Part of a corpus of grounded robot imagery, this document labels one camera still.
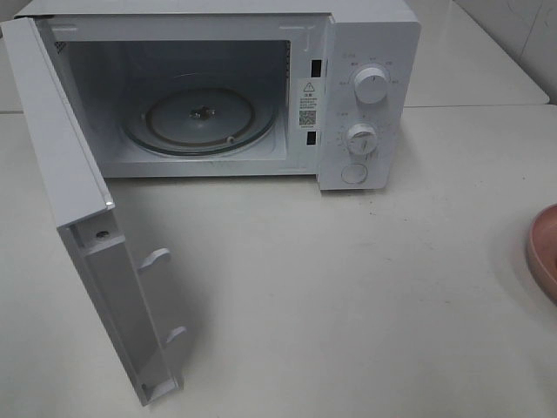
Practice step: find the white microwave oven body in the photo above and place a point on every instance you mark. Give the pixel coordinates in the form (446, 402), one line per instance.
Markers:
(128, 52)

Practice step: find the round white door button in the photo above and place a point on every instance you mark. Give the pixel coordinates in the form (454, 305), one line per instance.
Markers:
(354, 174)

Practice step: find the pink round plate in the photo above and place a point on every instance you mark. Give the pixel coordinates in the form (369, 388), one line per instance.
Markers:
(541, 251)

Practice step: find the white timer knob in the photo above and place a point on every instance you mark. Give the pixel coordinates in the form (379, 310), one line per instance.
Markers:
(361, 139)

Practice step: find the upper white power knob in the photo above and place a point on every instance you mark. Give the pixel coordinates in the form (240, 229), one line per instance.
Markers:
(370, 84)

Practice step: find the glass microwave turntable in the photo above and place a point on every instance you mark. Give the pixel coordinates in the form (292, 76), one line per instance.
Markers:
(200, 121)

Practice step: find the white warning label sticker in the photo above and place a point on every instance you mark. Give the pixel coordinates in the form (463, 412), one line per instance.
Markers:
(310, 93)

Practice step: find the white microwave door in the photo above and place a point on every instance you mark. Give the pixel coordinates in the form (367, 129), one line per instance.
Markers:
(84, 210)

